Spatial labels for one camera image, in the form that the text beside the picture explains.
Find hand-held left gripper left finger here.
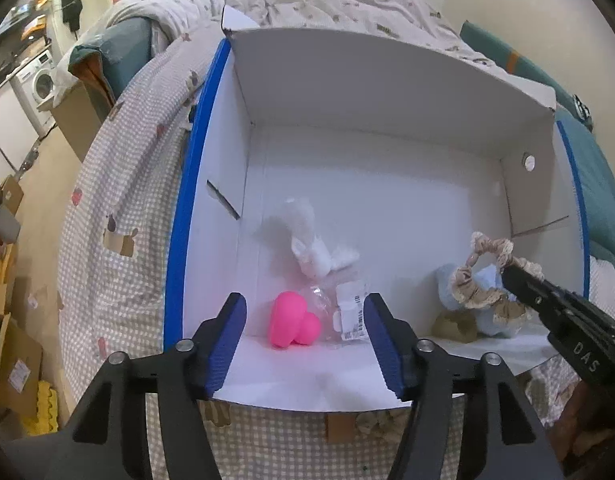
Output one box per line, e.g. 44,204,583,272
45,292,248,480

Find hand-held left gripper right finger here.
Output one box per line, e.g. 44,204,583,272
362,292,565,480

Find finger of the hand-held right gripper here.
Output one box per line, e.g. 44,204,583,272
501,262,571,323

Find beige scrunchie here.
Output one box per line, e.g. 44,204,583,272
448,231,544,328

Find light blue plush toy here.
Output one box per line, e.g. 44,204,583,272
435,262,533,338

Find clear plastic packet white label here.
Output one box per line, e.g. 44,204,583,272
307,281,371,343

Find pink soft toy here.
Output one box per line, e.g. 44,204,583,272
269,291,322,349

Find white sock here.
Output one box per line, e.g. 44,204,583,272
260,197,361,278

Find blue and white cardboard box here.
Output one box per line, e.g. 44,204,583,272
162,5,591,413

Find teal pillow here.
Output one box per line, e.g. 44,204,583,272
555,107,615,277

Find black and white small item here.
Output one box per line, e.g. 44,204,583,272
572,95,595,132

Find flat cardboard boxes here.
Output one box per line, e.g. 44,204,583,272
0,310,44,411

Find grey bin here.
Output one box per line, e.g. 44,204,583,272
0,205,21,244

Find brown cardboard box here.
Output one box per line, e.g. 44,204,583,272
50,80,114,163

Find white kitchen cabinet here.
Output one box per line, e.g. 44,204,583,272
0,82,36,186

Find teal and orange blanket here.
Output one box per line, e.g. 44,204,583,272
68,16,156,107

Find white washing machine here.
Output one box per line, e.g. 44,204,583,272
12,50,58,129

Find printed duvet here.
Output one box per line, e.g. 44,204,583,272
55,0,488,68

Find black hanging garment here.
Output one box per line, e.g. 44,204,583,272
62,0,83,34

